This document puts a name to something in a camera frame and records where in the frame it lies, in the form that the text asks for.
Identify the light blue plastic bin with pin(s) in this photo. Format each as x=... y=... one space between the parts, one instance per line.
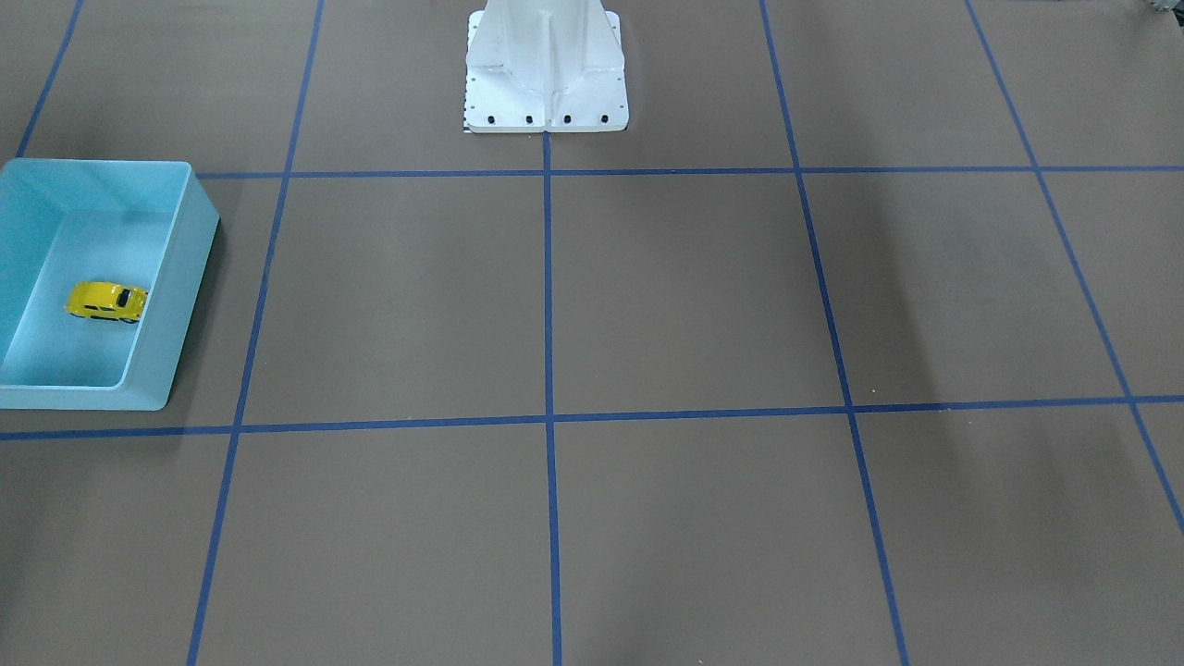
x=142 y=224

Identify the yellow beetle toy car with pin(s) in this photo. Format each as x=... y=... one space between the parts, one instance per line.
x=107 y=301

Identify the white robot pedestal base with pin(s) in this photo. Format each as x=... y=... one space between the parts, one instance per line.
x=544 y=66

